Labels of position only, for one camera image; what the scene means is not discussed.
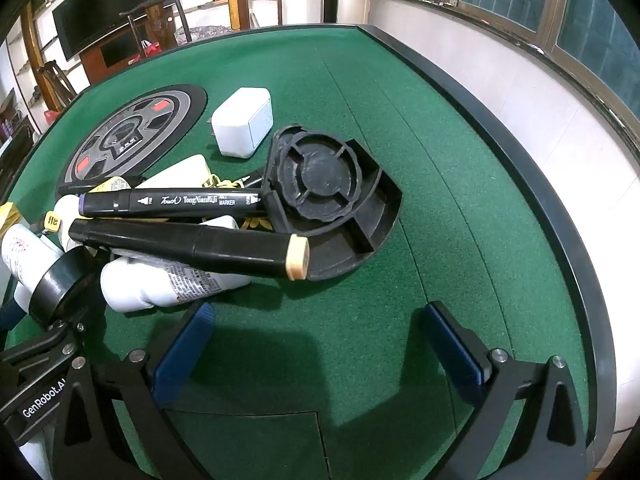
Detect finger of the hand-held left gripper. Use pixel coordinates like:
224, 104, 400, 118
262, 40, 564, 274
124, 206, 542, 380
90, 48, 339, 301
0, 305, 101, 376
0, 302, 26, 333

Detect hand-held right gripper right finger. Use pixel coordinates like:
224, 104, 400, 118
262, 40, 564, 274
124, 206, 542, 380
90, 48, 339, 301
420, 301, 596, 480

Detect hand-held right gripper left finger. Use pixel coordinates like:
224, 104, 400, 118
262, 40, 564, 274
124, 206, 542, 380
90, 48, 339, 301
52, 302, 217, 480

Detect black tape roll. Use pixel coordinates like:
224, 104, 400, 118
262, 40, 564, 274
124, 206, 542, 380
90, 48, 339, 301
27, 247, 107, 329

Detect white bottle with red print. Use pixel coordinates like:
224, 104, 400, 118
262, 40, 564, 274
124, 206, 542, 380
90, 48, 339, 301
0, 222, 63, 293

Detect white bottle with printed label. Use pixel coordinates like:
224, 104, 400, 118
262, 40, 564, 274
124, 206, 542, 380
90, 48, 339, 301
100, 255, 251, 313

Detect black marker purple cap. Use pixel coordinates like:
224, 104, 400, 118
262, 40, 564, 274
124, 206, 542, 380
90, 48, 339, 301
72, 187, 263, 221

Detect cream earbud case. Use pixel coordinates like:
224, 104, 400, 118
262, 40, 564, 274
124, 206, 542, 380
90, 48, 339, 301
142, 154, 213, 192

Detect black plastic fan-shaped holder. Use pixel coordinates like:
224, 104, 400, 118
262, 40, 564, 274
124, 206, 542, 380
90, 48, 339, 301
260, 125, 403, 281

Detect white charger adapter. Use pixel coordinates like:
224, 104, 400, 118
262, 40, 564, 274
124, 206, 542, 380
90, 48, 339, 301
207, 87, 275, 159

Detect small white bottle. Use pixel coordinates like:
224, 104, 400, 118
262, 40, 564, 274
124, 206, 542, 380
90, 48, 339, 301
51, 195, 86, 253

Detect round grey table control panel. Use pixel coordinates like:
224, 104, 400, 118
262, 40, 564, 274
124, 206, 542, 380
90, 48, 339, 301
57, 84, 208, 193

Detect floral cushion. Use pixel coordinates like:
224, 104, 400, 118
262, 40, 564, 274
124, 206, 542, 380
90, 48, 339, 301
189, 24, 235, 44

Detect black television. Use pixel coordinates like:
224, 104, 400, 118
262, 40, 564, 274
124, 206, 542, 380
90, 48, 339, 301
52, 0, 188, 61

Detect dark wooden chair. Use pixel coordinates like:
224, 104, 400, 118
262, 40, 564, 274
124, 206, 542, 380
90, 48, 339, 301
119, 0, 195, 61

